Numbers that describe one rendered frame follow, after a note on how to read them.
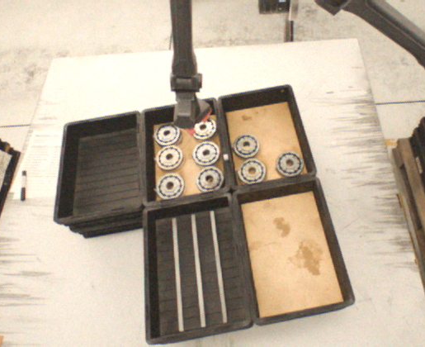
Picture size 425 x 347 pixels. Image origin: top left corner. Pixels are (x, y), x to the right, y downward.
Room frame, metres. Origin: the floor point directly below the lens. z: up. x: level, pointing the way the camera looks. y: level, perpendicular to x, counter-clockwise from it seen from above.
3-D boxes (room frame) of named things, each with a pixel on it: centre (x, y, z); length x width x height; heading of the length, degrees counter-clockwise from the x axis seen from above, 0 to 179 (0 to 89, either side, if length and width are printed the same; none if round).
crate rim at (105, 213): (0.61, 0.54, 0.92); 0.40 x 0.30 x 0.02; 4
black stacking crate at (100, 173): (0.61, 0.54, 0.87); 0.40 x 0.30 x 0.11; 4
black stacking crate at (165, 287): (0.23, 0.21, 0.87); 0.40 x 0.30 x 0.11; 4
